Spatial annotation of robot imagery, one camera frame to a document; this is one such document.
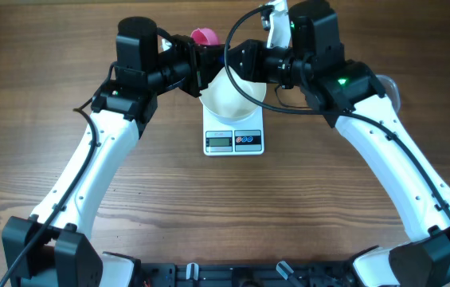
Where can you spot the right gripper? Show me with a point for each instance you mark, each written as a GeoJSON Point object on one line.
{"type": "Point", "coordinates": [252, 67]}

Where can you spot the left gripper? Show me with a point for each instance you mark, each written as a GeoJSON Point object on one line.
{"type": "Point", "coordinates": [199, 57]}

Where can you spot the pink scoop blue handle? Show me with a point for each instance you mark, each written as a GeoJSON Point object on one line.
{"type": "Point", "coordinates": [205, 36]}

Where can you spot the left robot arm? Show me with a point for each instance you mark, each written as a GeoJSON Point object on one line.
{"type": "Point", "coordinates": [52, 246]}

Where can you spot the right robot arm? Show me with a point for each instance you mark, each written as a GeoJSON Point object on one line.
{"type": "Point", "coordinates": [353, 101]}

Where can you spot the white bowl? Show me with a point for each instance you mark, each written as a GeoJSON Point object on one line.
{"type": "Point", "coordinates": [223, 100]}

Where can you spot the white digital kitchen scale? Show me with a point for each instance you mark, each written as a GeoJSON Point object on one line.
{"type": "Point", "coordinates": [227, 137]}

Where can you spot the clear plastic container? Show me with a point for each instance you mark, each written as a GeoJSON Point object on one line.
{"type": "Point", "coordinates": [392, 91]}

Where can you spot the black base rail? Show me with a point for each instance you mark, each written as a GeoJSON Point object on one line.
{"type": "Point", "coordinates": [283, 273]}

